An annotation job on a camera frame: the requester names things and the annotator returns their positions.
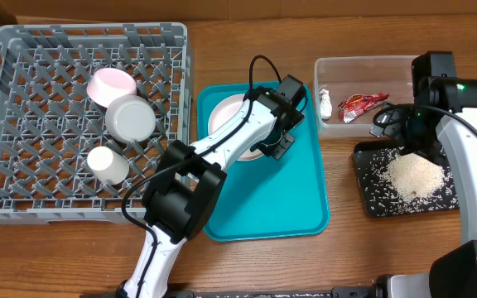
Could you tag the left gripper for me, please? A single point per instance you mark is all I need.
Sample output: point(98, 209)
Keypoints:
point(280, 146)

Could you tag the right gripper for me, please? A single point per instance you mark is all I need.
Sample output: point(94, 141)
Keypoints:
point(425, 151)

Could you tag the cooked rice pile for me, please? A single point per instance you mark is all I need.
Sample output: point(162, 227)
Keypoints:
point(414, 176)

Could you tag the red snack wrapper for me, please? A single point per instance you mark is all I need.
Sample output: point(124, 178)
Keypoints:
point(358, 104)

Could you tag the white round plate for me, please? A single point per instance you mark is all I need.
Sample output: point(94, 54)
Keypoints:
point(223, 112)

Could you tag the white tissue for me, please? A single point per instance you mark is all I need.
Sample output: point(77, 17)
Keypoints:
point(325, 104)

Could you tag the grey-green bowl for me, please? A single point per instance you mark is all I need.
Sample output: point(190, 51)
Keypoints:
point(130, 118)

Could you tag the white cup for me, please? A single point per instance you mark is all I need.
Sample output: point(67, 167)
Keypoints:
point(107, 165)

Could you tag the pink bowl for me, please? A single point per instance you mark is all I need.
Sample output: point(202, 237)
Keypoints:
point(108, 84)

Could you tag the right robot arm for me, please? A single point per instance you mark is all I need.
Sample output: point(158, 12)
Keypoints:
point(440, 125)

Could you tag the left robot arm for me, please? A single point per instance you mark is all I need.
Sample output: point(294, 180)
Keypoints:
point(180, 196)

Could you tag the grey dishwasher rack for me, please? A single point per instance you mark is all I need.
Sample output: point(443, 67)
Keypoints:
point(48, 123)

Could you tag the teal plastic tray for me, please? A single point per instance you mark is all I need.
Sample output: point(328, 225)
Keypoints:
point(268, 198)

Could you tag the black tray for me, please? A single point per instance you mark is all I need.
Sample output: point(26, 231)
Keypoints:
point(380, 199)

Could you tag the clear plastic bin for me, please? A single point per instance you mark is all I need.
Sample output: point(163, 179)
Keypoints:
point(346, 76)

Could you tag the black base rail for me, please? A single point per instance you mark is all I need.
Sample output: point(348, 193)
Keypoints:
point(336, 292)

